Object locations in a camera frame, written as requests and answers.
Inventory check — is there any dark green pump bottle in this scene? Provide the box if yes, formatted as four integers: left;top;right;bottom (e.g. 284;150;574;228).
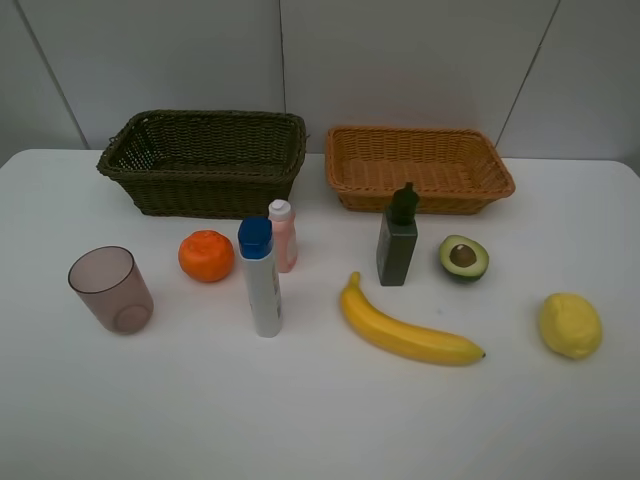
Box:
376;182;419;287

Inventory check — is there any halved avocado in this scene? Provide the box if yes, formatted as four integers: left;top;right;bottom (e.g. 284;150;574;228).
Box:
438;235;490;283

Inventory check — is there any yellow banana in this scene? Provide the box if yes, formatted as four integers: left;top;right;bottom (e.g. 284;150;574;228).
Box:
339;272;486;366

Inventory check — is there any translucent pink plastic cup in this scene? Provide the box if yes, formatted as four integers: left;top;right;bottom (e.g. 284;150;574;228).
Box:
67;246;154;335

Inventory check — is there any yellow lemon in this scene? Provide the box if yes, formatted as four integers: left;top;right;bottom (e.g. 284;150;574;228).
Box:
538;292;603;360

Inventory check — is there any pink bottle white cap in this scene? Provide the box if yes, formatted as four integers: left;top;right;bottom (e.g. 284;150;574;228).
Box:
268;199;298;273

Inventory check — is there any white tube blue cap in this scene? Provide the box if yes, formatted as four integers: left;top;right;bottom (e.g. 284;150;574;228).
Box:
238;216;283;338

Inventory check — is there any orange mandarin fruit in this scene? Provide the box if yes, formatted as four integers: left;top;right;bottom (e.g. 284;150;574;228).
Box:
178;230;235;283

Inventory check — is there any orange wicker basket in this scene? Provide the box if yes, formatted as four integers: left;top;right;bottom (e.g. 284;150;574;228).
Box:
325;126;515;215

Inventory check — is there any dark green wicker basket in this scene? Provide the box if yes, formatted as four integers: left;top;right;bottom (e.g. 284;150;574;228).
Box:
97;110;307;219

